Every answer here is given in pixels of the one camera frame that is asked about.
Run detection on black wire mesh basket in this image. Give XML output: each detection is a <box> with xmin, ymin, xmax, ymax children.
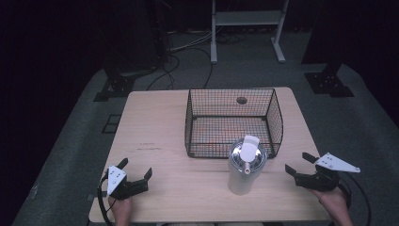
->
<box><xmin>184</xmin><ymin>88</ymin><xmax>284</xmax><ymax>159</ymax></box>

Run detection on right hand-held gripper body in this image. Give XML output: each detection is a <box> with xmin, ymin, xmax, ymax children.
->
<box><xmin>295</xmin><ymin>152</ymin><xmax>361</xmax><ymax>193</ymax></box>

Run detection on white floor cable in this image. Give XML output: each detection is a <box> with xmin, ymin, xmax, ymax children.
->
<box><xmin>168</xmin><ymin>29</ymin><xmax>217</xmax><ymax>53</ymax></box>

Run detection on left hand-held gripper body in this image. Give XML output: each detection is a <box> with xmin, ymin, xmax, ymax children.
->
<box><xmin>106</xmin><ymin>165</ymin><xmax>150</xmax><ymax>202</ymax></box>

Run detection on person's left hand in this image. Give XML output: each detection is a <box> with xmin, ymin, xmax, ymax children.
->
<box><xmin>107</xmin><ymin>195</ymin><xmax>134</xmax><ymax>226</ymax></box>

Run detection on silver pump dispenser bottle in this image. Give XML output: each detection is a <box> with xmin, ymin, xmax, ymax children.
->
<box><xmin>227</xmin><ymin>135</ymin><xmax>268</xmax><ymax>196</ymax></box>

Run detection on black floor cables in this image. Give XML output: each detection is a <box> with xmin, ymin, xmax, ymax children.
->
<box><xmin>146</xmin><ymin>31</ymin><xmax>248</xmax><ymax>91</ymax></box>

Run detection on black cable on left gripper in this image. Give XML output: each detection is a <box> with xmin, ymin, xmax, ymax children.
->
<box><xmin>96</xmin><ymin>175</ymin><xmax>118</xmax><ymax>226</ymax></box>

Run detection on person's right hand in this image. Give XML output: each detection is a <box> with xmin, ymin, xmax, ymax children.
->
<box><xmin>309</xmin><ymin>186</ymin><xmax>354</xmax><ymax>226</ymax></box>

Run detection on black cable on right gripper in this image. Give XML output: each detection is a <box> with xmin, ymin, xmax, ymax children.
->
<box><xmin>327</xmin><ymin>172</ymin><xmax>373</xmax><ymax>226</ymax></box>

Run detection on black stand base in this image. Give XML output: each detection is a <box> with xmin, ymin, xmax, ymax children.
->
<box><xmin>93</xmin><ymin>59</ymin><xmax>154</xmax><ymax>103</ymax></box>
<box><xmin>304</xmin><ymin>61</ymin><xmax>356</xmax><ymax>98</ymax></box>

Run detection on white metal stand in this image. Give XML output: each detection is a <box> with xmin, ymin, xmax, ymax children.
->
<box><xmin>210</xmin><ymin>0</ymin><xmax>290</xmax><ymax>65</ymax></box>

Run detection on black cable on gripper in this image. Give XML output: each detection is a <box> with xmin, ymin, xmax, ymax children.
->
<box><xmin>96</xmin><ymin>175</ymin><xmax>118</xmax><ymax>226</ymax></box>
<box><xmin>327</xmin><ymin>172</ymin><xmax>373</xmax><ymax>226</ymax></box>

